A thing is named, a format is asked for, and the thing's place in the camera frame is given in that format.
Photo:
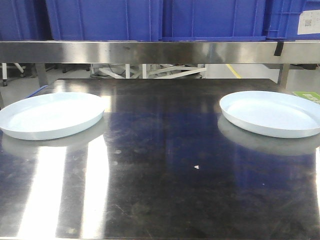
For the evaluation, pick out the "green floor sign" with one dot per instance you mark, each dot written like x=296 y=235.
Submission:
x=308 y=95

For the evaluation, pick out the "black tape strip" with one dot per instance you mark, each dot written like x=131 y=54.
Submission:
x=279 y=49

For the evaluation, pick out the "blue plastic crate, left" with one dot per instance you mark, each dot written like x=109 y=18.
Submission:
x=23 y=20

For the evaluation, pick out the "blue plastic crate, right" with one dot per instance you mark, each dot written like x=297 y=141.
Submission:
x=235 y=20

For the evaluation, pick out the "light blue plate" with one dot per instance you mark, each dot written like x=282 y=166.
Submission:
x=272 y=114
x=51 y=116

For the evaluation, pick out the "blue plastic crate, middle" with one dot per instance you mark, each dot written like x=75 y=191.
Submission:
x=105 y=20

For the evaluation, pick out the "white metal frame background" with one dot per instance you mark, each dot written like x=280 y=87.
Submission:
x=145 y=71

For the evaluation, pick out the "blue plastic crate," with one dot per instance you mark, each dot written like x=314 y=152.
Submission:
x=235 y=20
x=105 y=20
x=23 y=20

